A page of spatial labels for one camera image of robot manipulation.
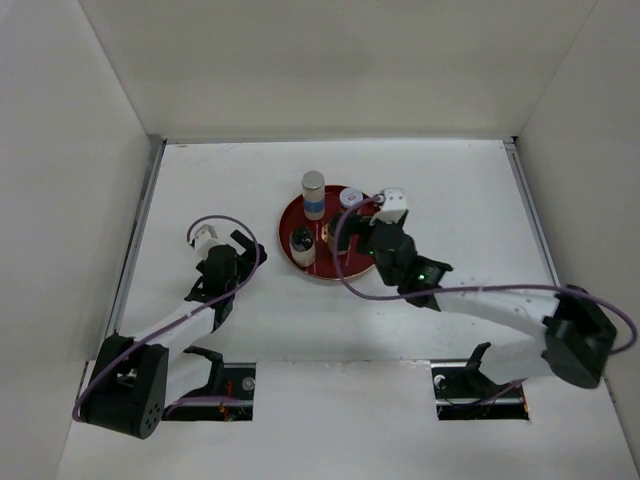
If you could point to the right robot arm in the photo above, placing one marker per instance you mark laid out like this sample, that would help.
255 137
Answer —
566 333

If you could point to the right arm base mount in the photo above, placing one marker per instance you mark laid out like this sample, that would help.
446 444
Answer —
463 393

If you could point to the white-lid short jar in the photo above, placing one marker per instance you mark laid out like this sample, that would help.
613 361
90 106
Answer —
348 197

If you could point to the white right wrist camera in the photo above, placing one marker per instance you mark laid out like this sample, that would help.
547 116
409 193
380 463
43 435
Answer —
392 205

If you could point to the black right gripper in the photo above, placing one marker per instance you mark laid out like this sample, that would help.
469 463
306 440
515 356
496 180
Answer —
355 223

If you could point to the black-cap spice jar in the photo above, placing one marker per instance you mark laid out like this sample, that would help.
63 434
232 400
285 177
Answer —
328 231

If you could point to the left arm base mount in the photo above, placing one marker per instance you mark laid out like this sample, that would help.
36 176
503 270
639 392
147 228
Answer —
229 399

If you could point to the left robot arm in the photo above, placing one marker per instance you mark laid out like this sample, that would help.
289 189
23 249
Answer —
137 381

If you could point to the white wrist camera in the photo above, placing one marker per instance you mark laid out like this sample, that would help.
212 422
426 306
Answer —
204 239
392 205

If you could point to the tall silver-lid bead bottle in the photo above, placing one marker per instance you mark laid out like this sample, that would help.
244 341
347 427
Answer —
313 193

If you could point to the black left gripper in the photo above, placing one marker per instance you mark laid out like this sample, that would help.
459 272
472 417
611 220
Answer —
247 260

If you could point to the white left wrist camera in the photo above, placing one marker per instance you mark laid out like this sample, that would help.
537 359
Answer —
204 239

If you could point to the black-cap white jar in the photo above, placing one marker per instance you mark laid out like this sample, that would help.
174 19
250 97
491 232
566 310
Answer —
302 246

